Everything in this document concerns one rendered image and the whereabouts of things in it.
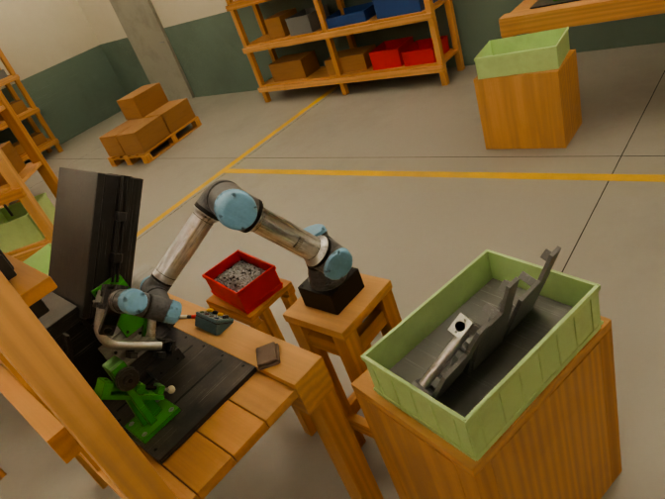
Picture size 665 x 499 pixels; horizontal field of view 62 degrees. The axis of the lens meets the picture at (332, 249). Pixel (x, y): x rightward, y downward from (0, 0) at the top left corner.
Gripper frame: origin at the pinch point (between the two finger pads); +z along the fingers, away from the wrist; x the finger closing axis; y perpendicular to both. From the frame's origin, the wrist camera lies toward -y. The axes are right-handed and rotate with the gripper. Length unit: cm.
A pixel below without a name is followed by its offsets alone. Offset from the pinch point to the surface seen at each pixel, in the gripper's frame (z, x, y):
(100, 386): -20.2, 1.3, -24.3
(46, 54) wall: 888, -53, 451
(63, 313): 12.1, 9.1, -3.7
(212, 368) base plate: -14.2, -37.5, -16.9
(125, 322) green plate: 5.5, -10.4, -4.3
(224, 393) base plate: -28, -36, -24
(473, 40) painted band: 201, -409, 365
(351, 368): -33, -86, -12
